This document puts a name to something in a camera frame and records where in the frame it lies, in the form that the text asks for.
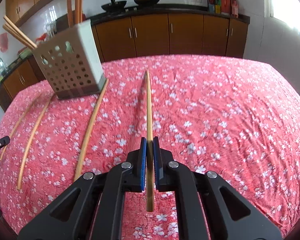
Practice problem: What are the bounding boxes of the bamboo chopstick group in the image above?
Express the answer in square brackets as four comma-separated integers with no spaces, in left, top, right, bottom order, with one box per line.
[17,94,55,190]
[74,79,109,181]
[3,15,37,48]
[146,71,154,212]
[2,24,35,50]
[0,93,41,161]

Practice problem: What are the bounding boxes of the red plastic bag on wall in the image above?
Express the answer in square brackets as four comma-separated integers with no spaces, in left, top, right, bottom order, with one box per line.
[0,33,8,53]

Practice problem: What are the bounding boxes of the red floral tablecloth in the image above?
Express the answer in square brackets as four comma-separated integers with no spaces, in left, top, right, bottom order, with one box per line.
[0,55,300,235]

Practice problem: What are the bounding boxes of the red items on counter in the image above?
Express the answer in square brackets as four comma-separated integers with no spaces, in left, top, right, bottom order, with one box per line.
[207,0,239,18]

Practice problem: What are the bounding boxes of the perforated beige utensil holder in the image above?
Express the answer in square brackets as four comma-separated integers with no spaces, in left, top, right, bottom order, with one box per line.
[33,20,106,100]

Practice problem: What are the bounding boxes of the brown lower kitchen cabinets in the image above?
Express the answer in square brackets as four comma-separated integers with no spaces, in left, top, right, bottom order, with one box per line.
[0,7,250,101]

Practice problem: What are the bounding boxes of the black wok left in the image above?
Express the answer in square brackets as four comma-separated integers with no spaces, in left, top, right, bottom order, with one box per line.
[101,0,127,12]

